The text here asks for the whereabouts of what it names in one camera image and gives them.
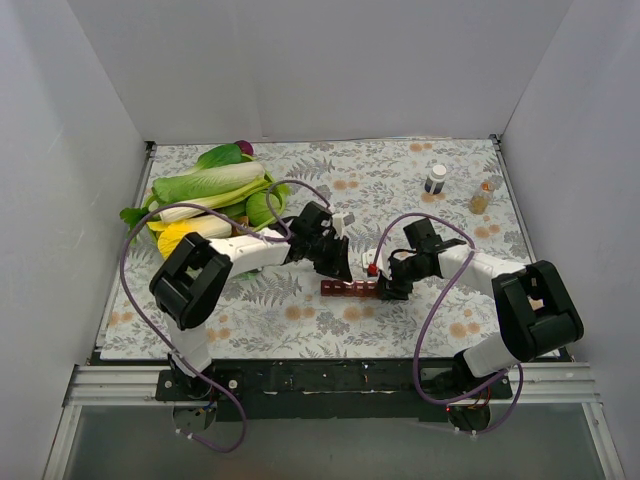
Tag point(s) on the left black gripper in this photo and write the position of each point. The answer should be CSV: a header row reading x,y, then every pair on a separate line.
x,y
329,251

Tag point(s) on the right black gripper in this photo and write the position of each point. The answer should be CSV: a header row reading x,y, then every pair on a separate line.
x,y
398,273

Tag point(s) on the red weekly pill organizer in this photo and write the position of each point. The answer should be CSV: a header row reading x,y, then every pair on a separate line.
x,y
356,289

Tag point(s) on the clear yellow pill bottle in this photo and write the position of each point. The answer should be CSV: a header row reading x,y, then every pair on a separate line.
x,y
481,198

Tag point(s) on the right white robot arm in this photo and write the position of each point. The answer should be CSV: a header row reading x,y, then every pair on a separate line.
x,y
535,312

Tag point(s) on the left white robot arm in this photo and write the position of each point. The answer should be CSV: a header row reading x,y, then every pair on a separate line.
x,y
188,285

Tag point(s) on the round green cabbage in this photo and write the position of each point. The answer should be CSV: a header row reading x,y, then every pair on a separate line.
x,y
257,210

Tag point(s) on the blue white-capped pill bottle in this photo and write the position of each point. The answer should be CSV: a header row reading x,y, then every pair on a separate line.
x,y
435,180

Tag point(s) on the yellow-leaf cabbage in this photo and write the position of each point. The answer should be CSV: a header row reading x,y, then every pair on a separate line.
x,y
169,235

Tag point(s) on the white-stemmed bok choy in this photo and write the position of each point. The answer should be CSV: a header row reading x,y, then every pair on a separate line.
x,y
187,209

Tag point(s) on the purple onion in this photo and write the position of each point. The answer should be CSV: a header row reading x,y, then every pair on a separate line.
x,y
245,147

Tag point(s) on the large napa cabbage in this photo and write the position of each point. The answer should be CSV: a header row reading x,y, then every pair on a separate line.
x,y
206,183

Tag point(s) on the dark green leafy vegetable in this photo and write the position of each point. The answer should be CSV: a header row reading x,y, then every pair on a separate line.
x,y
222,155

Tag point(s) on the green plastic basket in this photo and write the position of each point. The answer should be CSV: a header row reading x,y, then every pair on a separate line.
x,y
236,213

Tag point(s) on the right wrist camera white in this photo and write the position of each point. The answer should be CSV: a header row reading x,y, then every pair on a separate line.
x,y
374,264

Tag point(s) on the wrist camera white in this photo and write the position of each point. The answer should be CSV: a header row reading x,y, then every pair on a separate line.
x,y
374,264
340,221

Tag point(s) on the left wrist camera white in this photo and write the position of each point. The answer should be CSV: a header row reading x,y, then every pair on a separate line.
x,y
340,221

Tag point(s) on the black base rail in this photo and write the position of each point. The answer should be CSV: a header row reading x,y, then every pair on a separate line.
x,y
333,388

